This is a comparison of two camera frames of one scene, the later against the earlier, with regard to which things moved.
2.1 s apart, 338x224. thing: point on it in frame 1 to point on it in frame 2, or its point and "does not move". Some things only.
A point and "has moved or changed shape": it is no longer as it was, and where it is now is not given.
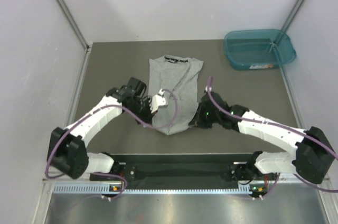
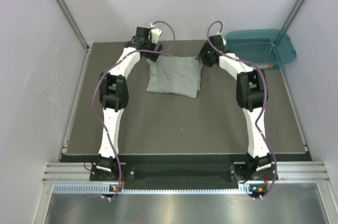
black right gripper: [197, 121] to [202, 55]
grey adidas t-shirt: [181, 75] has moved or changed shape
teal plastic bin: [259, 48] does not move
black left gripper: [148, 117] to [152, 56]
